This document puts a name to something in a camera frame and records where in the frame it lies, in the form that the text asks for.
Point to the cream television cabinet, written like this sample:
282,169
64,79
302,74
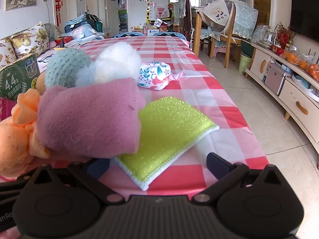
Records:
259,64

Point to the green waste bin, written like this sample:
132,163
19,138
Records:
245,64

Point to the green storage drawers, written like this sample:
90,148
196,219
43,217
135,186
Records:
123,20

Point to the bag of oranges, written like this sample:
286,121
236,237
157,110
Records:
295,59
313,71

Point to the cream printed cover cloth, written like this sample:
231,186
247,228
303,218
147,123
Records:
216,12

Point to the wooden chair with lace cover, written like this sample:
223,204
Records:
243,22

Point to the green scouring sponge cloth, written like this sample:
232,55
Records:
164,134

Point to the glass kettle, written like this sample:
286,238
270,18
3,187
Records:
269,36

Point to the green printed cardboard box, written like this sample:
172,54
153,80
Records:
17,79

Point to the red checked tablecloth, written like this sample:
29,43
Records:
199,84

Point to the white door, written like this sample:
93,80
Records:
112,10

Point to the pink plastic stool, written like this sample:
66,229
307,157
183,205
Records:
216,50

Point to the dark suitcases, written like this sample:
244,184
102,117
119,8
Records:
87,21

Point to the floral cloth bundle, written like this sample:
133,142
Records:
154,76

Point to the floral sofa cushion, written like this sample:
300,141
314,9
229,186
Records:
5,52
30,39

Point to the light blue plastic bag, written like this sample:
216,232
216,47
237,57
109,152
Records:
83,33

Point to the black television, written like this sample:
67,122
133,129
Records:
306,10

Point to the giraffe height chart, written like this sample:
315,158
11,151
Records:
148,0

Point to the white carton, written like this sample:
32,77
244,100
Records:
152,31

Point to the red box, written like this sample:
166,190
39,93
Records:
63,39

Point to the small red Chinese knot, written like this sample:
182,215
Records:
58,2

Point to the white grey fluffy plush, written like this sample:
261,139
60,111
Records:
117,62

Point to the mauve fleece towel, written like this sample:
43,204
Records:
87,119

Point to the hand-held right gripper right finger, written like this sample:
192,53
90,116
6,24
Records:
216,164

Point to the teal fuzzy plush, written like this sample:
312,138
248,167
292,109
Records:
64,67

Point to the sofa with cartoon cover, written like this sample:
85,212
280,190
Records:
44,57

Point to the red berry decoration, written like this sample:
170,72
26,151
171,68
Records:
284,34

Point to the blue plastic stool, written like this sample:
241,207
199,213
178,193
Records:
169,34
129,34

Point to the chair draped with clothes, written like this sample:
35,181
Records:
184,12

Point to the silver case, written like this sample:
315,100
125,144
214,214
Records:
274,79

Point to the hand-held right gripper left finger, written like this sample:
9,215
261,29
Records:
99,166

